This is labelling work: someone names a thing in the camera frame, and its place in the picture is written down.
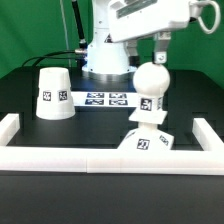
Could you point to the white lamp base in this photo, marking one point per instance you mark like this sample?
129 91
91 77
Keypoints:
147 136

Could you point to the white U-shaped border frame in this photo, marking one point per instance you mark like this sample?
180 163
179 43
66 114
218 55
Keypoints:
46 159

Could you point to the white lamp bulb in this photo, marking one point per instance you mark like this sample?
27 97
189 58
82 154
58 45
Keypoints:
151 82

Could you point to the white lamp shade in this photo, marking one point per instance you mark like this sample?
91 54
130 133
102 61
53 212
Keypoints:
54 101

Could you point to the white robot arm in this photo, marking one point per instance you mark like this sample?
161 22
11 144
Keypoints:
108 60

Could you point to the white fiducial marker sheet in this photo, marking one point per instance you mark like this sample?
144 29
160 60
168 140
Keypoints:
105 99

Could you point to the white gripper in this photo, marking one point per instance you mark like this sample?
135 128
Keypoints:
140 18

